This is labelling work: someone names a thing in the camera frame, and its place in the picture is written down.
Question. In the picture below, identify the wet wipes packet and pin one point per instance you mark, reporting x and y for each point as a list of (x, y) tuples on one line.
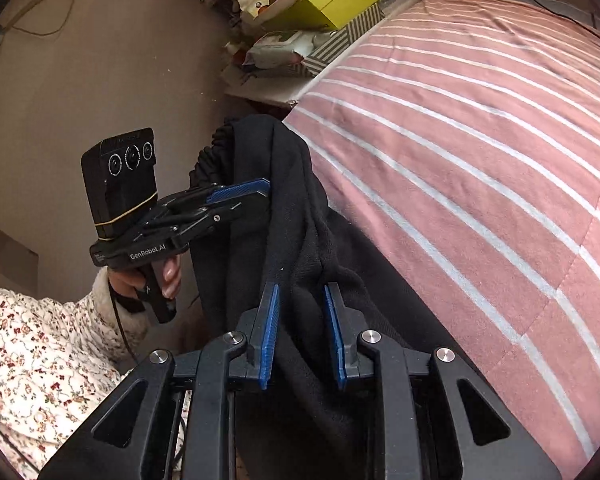
[(280, 47)]

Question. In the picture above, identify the black pants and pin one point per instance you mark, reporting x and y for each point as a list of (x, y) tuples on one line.
[(290, 220)]

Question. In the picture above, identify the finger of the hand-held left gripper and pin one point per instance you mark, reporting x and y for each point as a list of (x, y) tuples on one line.
[(235, 190), (250, 210)]

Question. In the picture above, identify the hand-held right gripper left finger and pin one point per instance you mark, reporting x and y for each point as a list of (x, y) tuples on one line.
[(269, 340)]

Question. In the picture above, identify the white bedside cabinet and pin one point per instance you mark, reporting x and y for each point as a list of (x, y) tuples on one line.
[(265, 90)]

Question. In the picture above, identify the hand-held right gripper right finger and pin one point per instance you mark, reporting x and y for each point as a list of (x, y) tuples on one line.
[(336, 340)]

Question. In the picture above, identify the bed with pink striped sheet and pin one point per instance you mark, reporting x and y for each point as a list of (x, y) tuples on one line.
[(455, 135)]

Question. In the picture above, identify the grey chevron-pattern box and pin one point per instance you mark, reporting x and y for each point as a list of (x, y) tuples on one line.
[(340, 42)]

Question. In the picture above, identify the person's left forearm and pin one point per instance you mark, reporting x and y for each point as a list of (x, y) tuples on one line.
[(40, 350)]

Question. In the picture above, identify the person's left hand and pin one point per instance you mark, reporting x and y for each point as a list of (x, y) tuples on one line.
[(125, 282)]

